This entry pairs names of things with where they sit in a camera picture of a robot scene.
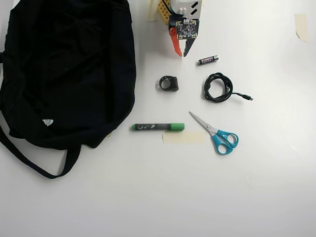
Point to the long beige masking tape strip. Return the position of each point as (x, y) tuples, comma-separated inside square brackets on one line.
[(184, 137)]

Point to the black wristband device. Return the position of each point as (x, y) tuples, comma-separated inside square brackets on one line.
[(174, 84)]

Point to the bare camera circuit board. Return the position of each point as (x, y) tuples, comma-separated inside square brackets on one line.
[(186, 29)]

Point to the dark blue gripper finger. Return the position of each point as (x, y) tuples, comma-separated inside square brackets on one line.
[(189, 45)]

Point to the black AAA battery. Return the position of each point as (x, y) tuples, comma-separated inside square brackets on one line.
[(208, 60)]

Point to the black fabric bag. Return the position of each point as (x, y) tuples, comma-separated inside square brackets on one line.
[(61, 74)]

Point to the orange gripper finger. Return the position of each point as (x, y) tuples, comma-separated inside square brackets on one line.
[(175, 42)]

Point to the green marker with black barrel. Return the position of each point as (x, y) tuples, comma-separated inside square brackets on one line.
[(158, 127)]

